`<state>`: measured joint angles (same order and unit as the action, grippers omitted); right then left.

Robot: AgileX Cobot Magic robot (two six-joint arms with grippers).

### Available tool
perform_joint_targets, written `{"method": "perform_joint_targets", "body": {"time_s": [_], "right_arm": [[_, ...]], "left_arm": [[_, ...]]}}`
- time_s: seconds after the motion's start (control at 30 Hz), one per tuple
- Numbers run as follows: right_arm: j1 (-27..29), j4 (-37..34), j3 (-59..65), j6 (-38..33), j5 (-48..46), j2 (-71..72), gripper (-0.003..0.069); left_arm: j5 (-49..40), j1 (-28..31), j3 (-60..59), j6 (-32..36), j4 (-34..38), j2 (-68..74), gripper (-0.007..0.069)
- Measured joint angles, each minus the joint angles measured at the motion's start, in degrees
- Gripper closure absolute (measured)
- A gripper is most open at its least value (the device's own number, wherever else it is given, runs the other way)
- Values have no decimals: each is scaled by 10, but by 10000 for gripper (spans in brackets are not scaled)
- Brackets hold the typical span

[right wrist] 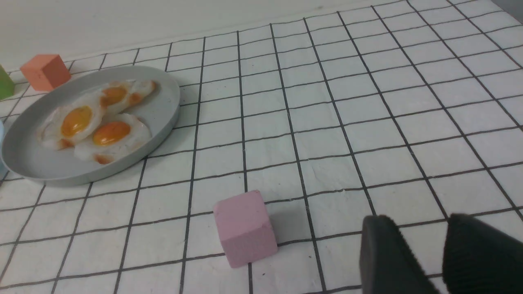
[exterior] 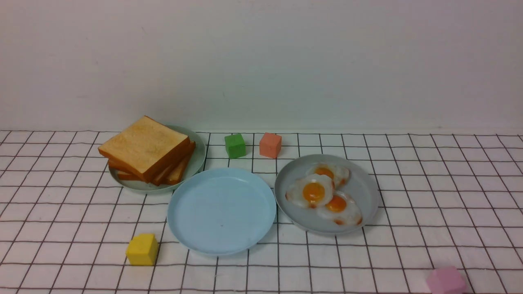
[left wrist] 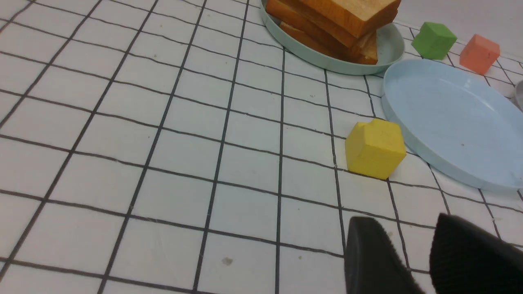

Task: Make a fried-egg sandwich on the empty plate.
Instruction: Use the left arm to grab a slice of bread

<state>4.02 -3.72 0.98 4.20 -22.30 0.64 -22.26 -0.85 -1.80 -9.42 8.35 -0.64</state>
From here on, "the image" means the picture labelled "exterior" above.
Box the fried egg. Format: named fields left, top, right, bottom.
left=306, top=163, right=351, bottom=189
left=285, top=174, right=334, bottom=209
left=316, top=191, right=363, bottom=226

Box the salmon orange cube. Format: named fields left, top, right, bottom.
left=259, top=133, right=282, bottom=159

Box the green cube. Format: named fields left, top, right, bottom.
left=224, top=134, right=247, bottom=159

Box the pale green plate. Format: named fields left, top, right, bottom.
left=108, top=125, right=207, bottom=195

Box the light blue plate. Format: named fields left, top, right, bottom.
left=166, top=168, right=277, bottom=256

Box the grey plate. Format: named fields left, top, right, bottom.
left=275, top=154, right=379, bottom=236

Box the yellow block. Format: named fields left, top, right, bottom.
left=125, top=233, right=159, bottom=266

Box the white grid tablecloth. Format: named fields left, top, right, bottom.
left=0, top=130, right=523, bottom=294

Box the pink cube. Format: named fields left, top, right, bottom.
left=426, top=266, right=467, bottom=294

